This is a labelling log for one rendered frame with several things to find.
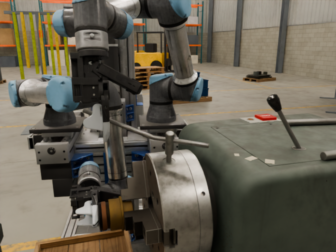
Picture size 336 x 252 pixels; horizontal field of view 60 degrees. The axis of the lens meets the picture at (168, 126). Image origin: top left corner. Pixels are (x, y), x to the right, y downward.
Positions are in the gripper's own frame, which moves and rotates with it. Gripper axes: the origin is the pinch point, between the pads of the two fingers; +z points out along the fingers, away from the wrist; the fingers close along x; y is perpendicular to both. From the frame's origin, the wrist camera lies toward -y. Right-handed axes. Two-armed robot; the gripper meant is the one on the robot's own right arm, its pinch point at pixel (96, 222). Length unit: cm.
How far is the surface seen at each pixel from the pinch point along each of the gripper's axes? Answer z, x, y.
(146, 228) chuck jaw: 9.2, 2.3, -11.6
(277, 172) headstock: 16.4, 16.9, -40.6
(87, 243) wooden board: -18.6, -19.7, 4.2
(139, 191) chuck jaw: -4.6, 4.8, -12.1
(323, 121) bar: -13, 18, -79
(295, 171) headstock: 17, 17, -45
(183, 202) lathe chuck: 9.6, 8.2, -20.6
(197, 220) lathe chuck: 11.5, 4.0, -23.5
